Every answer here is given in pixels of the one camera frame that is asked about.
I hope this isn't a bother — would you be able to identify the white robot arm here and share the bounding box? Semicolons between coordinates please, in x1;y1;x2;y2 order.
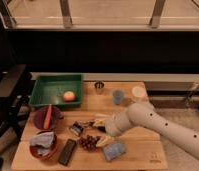
104;102;199;160

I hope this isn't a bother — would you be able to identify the orange carrot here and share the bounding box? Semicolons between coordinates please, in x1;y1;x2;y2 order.
43;104;52;129

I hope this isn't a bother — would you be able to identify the bunch of red grapes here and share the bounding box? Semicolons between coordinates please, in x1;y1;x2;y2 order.
78;135;100;152

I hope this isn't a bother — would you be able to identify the grey blue towel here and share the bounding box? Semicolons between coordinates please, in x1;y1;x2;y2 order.
30;132;54;156

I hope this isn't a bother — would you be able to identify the black handled peeler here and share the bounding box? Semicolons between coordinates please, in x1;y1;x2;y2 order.
82;121;106;132

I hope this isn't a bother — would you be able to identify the small metal cup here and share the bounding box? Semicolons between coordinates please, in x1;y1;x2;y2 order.
94;81;105;94

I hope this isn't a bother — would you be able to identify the blue plastic cup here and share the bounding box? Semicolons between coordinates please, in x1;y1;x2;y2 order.
112;90;124;105

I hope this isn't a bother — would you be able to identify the black chair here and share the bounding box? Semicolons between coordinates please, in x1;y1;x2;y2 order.
0;65;31;138

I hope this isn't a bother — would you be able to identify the orange bowl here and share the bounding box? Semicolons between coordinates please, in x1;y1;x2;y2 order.
29;131;57;160

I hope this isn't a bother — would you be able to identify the white plastic cup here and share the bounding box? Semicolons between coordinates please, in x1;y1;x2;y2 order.
131;86;147;102

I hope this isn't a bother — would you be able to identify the small metal clip tool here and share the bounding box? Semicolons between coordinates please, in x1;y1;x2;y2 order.
69;122;84;136

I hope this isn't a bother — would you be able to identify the green plastic tray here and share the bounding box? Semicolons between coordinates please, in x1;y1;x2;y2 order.
29;74;83;109

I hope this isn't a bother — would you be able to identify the apple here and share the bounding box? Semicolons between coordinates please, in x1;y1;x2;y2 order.
62;91;76;102

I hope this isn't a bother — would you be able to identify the blue sponge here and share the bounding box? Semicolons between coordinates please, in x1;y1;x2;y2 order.
103;141;126;161

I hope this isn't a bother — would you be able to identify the black remote control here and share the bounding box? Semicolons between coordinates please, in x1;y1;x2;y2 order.
58;139;77;166

